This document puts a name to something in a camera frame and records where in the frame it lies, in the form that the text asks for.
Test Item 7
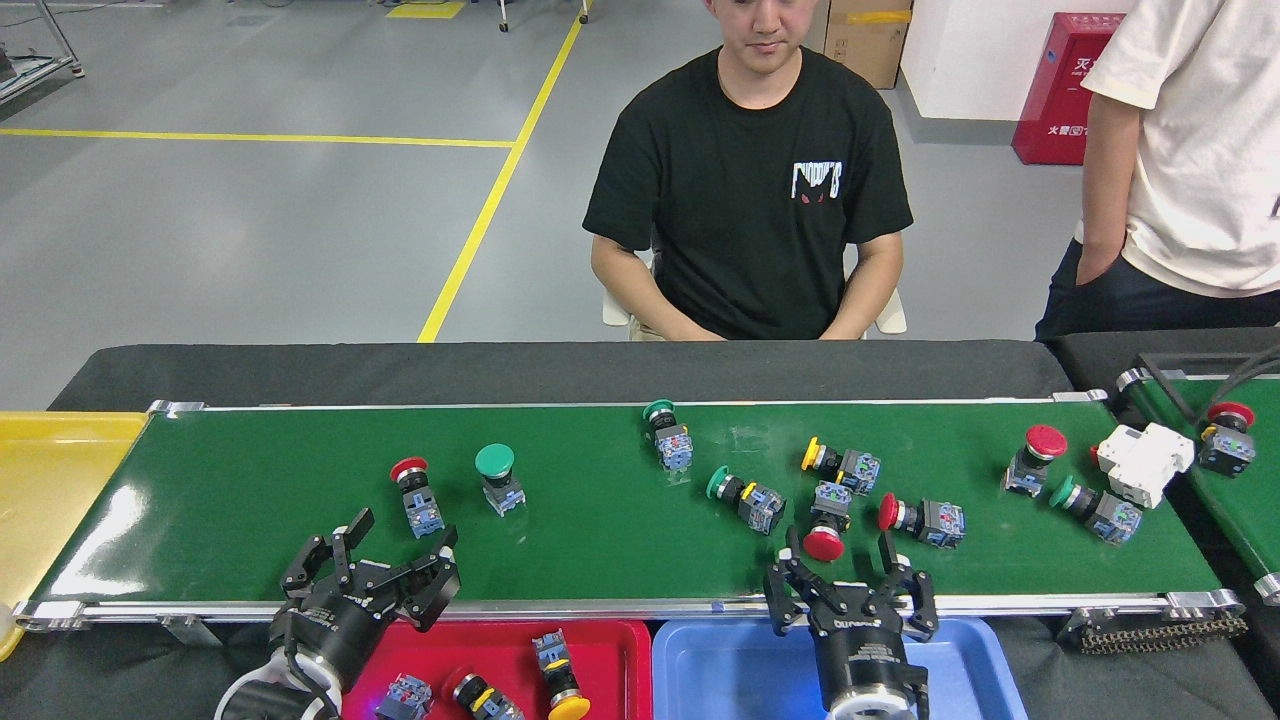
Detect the red fire extinguisher box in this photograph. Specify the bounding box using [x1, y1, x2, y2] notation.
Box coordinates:
[1012, 12, 1126, 166]

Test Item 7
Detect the conveyor drive chain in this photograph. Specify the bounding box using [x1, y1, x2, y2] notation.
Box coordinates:
[1060, 608, 1251, 656]

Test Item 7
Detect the metal rack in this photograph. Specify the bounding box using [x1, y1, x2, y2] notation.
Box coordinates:
[0, 0, 86, 106]

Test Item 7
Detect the white wheeled stand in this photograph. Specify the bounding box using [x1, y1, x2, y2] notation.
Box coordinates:
[495, 0, 591, 33]

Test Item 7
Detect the cardboard box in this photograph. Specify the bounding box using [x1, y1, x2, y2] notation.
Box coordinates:
[825, 0, 913, 91]

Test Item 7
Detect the long green conveyor belt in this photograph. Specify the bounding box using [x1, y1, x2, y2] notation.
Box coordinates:
[12, 392, 1247, 639]

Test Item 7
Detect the black conveyor guide frame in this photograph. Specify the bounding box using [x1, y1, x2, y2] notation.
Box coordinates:
[1140, 350, 1280, 426]

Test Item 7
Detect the blue plastic tray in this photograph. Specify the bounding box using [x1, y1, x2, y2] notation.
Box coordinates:
[652, 618, 1029, 720]

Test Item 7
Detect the person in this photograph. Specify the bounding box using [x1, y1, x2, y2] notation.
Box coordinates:
[1035, 0, 1280, 343]
[583, 0, 914, 343]

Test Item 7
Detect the yellow plastic tray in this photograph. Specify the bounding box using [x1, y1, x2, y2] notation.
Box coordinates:
[0, 412, 151, 661]

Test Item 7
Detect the white circuit breaker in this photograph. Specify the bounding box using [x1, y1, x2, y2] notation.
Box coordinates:
[1092, 423, 1196, 510]

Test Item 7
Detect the grey office chair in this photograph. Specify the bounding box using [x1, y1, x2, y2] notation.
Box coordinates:
[602, 250, 908, 341]

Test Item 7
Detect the green push button switch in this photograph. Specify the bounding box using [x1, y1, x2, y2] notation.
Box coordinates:
[706, 466, 789, 536]
[643, 399, 695, 473]
[475, 443, 528, 518]
[1049, 475, 1144, 547]

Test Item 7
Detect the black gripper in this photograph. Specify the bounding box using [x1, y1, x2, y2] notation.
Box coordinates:
[765, 527, 939, 713]
[268, 507, 463, 691]

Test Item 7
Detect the yellow push button switch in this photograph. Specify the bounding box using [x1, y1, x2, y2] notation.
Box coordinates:
[801, 437, 883, 496]
[532, 628, 591, 720]

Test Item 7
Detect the red plastic tray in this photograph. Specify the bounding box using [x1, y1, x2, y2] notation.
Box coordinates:
[340, 620, 653, 720]

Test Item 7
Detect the short green conveyor belt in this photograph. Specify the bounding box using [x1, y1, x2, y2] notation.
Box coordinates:
[1117, 368, 1280, 606]

